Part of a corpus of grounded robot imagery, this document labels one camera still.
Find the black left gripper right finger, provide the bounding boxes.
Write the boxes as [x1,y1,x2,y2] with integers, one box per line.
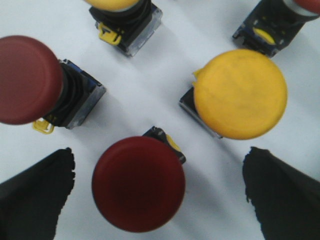
[242,147,320,240]

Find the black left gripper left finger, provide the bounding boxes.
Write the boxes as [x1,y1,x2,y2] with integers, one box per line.
[0,148,75,240]

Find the red mushroom push button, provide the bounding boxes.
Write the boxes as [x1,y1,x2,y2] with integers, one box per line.
[91,126,186,233]

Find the yellow mushroom push button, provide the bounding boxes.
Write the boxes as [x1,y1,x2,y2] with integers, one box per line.
[179,49,288,140]

